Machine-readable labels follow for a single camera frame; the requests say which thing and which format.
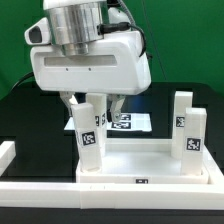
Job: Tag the white U-shaped fence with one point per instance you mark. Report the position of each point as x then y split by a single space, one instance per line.
208 196

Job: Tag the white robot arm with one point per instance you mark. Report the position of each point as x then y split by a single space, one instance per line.
85 46

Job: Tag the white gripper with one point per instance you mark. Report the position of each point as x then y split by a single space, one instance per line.
112 66

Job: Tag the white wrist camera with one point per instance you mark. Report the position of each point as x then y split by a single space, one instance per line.
39 33

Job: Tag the white desk top tray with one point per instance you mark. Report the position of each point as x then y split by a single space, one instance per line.
140 161

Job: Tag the black marker plate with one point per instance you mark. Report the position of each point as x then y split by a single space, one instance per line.
132 122

